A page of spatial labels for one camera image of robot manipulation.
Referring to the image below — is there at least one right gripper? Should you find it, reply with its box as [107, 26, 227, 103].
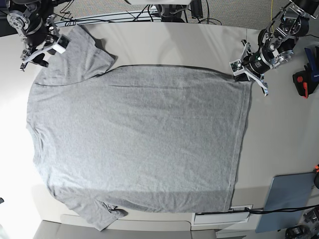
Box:
[19, 13, 60, 71]

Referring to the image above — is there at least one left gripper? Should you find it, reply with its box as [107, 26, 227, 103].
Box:
[240, 39, 273, 96]

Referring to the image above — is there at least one grey T-shirt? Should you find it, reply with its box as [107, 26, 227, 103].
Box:
[26, 26, 252, 231]

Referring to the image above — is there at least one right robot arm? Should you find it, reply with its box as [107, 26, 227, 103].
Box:
[5, 0, 69, 71]

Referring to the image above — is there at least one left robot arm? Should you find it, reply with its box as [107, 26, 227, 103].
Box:
[240, 0, 319, 96]

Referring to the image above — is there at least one black red hand tool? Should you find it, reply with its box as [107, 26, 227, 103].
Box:
[293, 70, 319, 99]

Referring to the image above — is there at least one blue clamp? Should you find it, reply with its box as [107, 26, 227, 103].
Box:
[304, 46, 319, 83]

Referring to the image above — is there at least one blue grey board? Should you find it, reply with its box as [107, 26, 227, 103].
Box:
[255, 172, 315, 234]

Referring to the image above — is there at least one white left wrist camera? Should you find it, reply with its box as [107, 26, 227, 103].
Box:
[229, 59, 244, 76]

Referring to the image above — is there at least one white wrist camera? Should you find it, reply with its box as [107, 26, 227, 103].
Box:
[53, 34, 70, 54]
[229, 59, 244, 76]

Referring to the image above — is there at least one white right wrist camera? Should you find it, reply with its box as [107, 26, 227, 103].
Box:
[53, 34, 70, 54]

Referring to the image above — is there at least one yellow cable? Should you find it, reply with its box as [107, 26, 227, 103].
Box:
[270, 0, 275, 32]

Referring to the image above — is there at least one black cable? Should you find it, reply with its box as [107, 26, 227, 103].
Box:
[245, 204, 319, 215]

